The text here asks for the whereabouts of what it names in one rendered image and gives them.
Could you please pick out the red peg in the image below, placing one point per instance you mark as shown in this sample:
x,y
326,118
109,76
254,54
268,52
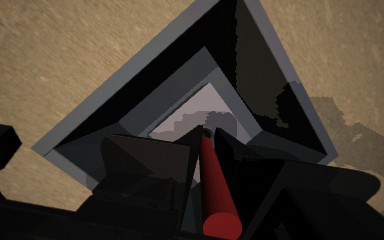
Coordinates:
x,y
219,214

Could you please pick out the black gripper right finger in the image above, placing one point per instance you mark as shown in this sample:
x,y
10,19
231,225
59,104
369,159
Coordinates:
x,y
255,182

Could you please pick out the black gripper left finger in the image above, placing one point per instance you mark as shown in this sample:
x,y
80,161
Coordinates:
x,y
175,161

